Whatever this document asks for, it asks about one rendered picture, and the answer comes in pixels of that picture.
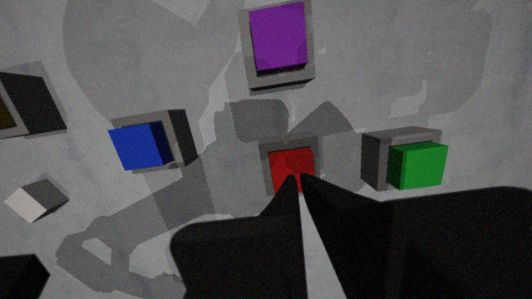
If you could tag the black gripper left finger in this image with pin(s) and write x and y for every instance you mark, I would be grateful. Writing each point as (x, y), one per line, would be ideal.
(270, 242)

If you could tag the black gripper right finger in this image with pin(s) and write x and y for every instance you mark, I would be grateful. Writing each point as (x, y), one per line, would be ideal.
(366, 240)

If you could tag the purple button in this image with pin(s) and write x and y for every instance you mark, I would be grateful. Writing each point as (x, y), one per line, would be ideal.
(278, 44)

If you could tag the green button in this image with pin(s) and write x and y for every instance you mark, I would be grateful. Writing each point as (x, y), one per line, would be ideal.
(402, 158)

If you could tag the yellow button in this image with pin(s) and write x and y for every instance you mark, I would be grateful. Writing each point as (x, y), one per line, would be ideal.
(26, 107)

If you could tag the red button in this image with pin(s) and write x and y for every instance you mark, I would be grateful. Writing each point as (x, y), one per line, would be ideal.
(283, 155)

